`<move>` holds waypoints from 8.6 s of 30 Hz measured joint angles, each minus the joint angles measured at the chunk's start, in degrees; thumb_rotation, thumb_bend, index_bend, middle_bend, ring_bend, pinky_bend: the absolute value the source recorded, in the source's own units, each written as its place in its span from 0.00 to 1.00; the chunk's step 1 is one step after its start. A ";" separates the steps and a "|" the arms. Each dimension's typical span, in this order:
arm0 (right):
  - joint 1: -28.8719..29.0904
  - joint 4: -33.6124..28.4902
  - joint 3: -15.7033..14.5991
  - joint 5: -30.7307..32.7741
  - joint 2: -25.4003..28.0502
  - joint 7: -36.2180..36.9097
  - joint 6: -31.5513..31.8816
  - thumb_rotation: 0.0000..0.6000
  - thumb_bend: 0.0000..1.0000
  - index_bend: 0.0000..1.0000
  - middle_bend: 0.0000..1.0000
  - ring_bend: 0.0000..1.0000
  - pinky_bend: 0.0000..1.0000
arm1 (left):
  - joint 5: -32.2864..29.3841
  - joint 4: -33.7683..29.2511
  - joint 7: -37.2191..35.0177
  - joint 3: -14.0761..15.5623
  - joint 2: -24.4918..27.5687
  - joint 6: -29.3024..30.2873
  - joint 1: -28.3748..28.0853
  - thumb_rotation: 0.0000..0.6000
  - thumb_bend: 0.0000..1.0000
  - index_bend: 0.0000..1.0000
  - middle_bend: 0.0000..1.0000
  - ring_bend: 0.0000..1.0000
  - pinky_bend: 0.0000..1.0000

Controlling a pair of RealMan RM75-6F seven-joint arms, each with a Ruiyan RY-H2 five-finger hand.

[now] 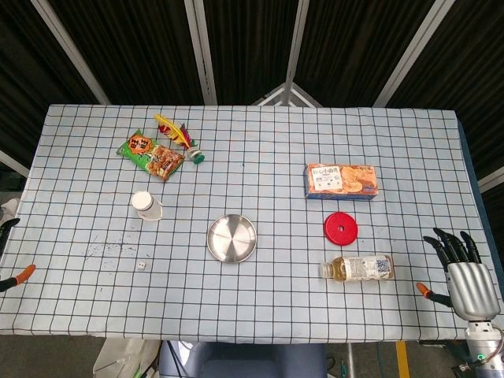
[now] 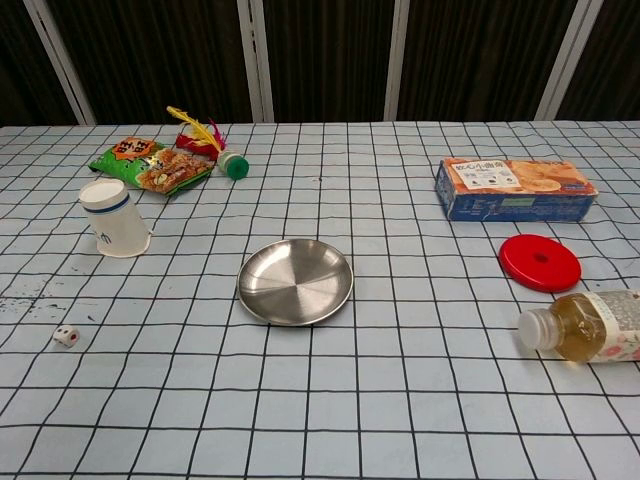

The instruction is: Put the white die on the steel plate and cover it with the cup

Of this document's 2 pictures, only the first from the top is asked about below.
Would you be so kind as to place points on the white plastic bag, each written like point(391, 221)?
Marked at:
point(122, 358)

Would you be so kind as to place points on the red round disc lid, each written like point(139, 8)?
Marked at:
point(334, 230)

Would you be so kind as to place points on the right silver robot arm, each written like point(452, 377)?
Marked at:
point(486, 342)

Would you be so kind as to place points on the light blue checked tablecloth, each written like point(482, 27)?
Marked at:
point(275, 138)

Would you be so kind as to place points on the green snack bag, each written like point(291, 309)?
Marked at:
point(151, 155)

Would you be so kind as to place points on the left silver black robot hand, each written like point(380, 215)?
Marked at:
point(12, 281)

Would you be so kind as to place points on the white metal partition post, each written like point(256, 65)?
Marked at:
point(296, 39)
point(413, 53)
point(71, 53)
point(201, 51)

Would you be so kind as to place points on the white paper cup blue stripe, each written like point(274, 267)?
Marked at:
point(143, 202)

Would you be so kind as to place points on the orange blue cookie box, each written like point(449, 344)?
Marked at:
point(340, 181)

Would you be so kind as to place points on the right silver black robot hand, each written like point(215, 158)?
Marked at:
point(472, 291)

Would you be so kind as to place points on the round stainless steel plate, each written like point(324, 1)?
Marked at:
point(231, 238)

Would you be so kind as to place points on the small white die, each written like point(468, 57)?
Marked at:
point(142, 266)

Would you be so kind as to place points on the white shoe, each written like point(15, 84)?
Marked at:
point(8, 208)

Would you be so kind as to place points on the colourful feather shuttlecock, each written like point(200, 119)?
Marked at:
point(177, 134)

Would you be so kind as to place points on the blue-grey robot torso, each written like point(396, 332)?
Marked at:
point(244, 360)

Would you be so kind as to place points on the grey metal table leg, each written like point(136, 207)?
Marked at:
point(351, 360)

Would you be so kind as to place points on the clear tea bottle white cap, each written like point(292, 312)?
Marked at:
point(362, 268)

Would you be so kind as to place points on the white triangular metal frame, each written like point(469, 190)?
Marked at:
point(275, 94)

